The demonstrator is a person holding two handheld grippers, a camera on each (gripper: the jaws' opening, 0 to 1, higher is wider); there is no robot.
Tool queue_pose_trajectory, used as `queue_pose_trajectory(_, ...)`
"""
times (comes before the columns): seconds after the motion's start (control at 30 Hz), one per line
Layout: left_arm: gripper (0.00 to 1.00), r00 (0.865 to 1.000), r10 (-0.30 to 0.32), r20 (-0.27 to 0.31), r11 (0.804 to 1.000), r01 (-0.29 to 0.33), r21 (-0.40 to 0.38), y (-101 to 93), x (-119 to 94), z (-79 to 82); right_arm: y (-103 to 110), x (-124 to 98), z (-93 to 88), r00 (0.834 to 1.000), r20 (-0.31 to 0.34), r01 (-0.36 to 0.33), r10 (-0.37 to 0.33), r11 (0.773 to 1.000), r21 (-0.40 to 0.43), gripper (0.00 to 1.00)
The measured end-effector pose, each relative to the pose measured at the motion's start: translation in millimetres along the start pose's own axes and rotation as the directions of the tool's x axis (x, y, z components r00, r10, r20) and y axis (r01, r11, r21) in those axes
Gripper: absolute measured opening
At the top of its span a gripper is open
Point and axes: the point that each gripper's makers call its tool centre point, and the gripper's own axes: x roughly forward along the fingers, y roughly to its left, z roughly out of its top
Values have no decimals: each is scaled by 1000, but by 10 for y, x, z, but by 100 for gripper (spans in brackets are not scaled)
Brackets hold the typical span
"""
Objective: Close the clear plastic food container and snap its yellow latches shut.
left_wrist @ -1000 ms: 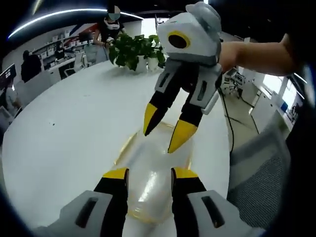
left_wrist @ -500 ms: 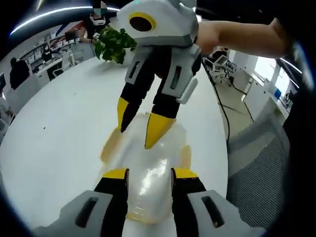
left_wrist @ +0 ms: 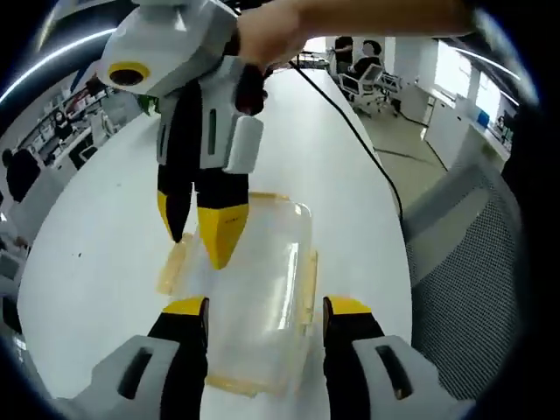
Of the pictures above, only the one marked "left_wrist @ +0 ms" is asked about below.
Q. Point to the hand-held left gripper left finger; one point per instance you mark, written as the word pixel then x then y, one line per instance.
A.
pixel 179 363

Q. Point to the grey mesh chair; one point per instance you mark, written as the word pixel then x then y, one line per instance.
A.
pixel 464 284

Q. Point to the person's right hand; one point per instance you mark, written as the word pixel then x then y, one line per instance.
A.
pixel 271 37

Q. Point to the white wall shelf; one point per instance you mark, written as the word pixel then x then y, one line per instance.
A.
pixel 79 98

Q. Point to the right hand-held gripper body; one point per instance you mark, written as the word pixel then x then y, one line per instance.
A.
pixel 166 39

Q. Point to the blue box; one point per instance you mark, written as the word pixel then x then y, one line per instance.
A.
pixel 481 119

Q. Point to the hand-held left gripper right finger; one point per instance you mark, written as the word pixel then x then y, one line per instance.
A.
pixel 345 367

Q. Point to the green leafy plant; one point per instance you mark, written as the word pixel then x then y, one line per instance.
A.
pixel 149 105

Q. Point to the ceiling strip light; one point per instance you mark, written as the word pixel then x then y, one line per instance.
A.
pixel 52 59
pixel 485 61

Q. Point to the white office chair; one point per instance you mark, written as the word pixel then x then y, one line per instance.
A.
pixel 391 87
pixel 361 89

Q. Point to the clear box with plastic buckles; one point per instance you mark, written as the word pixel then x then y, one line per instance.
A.
pixel 254 306

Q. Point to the white cabinet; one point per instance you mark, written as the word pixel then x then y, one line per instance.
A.
pixel 450 127

